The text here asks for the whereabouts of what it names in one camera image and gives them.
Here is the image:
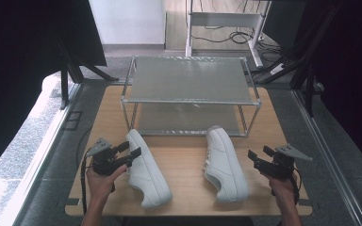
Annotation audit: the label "person's left hand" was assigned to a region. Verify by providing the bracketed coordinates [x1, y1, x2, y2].
[86, 164, 128, 202]

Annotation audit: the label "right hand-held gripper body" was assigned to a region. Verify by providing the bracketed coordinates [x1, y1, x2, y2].
[254, 143, 314, 181]

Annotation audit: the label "two-tier metal shoe rack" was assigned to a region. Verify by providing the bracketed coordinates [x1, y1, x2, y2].
[120, 55, 263, 138]

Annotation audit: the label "white power strip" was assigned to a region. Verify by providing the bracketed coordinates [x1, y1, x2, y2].
[269, 62, 287, 76]

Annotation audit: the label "white desk frame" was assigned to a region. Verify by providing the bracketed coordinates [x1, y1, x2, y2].
[184, 0, 272, 69]

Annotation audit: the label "person's right hand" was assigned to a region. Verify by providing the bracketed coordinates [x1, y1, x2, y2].
[261, 172, 299, 205]

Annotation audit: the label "black curtain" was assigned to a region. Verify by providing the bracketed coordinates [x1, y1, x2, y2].
[0, 0, 107, 182]
[290, 0, 362, 178]

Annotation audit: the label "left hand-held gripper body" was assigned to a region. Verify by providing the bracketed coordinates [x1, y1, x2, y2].
[86, 137, 134, 177]

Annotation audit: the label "aluminium floor rail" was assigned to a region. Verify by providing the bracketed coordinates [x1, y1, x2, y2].
[0, 82, 84, 226]
[291, 89, 362, 226]

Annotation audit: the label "white sneaker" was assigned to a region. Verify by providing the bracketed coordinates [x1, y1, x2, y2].
[203, 124, 250, 203]
[124, 128, 173, 209]

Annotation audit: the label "black metal stand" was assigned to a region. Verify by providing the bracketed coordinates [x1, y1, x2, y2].
[51, 29, 121, 111]
[251, 6, 326, 118]

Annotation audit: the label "black floor cables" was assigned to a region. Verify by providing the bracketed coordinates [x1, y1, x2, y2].
[190, 0, 291, 64]

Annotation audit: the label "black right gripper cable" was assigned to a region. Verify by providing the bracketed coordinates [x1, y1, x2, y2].
[288, 167, 304, 205]

